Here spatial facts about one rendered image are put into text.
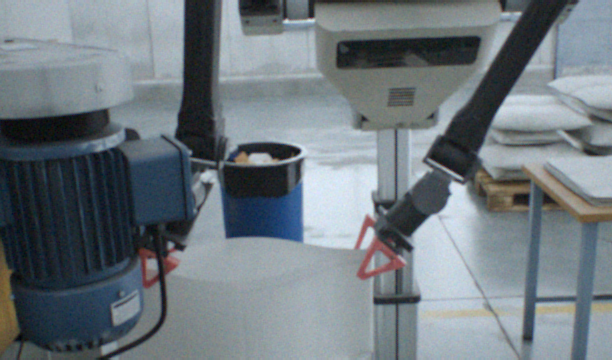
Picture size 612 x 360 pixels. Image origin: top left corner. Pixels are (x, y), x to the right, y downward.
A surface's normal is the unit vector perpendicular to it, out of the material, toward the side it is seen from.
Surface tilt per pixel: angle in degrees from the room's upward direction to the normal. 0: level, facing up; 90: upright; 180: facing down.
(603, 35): 90
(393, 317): 90
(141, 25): 90
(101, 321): 92
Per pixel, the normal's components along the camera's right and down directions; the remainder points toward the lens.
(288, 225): 0.61, 0.25
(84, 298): 0.39, 0.28
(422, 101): 0.03, 0.84
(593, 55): 0.00, 0.29
